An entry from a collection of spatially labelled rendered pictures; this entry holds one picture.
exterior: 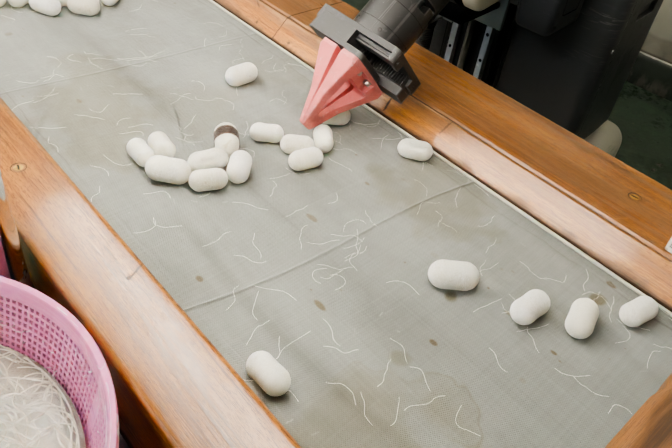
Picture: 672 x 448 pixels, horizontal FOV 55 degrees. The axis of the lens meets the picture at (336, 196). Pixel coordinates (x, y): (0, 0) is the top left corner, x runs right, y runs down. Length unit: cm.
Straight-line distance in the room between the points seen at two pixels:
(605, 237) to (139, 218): 38
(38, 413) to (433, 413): 24
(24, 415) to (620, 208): 47
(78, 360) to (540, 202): 39
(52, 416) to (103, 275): 9
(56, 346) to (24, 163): 17
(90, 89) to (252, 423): 41
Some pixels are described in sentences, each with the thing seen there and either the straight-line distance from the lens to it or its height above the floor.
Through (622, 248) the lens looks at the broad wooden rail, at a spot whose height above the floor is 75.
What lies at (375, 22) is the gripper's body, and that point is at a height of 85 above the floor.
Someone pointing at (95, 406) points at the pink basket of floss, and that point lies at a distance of 42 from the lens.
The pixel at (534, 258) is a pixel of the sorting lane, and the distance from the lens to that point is 55.
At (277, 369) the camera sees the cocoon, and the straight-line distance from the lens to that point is 41.
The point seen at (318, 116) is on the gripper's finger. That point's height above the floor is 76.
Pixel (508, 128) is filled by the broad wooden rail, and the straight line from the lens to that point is 65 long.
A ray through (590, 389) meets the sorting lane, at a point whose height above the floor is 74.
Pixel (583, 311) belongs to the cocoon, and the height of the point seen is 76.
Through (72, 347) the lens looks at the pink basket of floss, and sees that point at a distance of 43.
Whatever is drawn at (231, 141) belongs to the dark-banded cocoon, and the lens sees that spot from 57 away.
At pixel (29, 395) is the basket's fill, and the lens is 45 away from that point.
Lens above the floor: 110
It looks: 40 degrees down
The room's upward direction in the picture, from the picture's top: 9 degrees clockwise
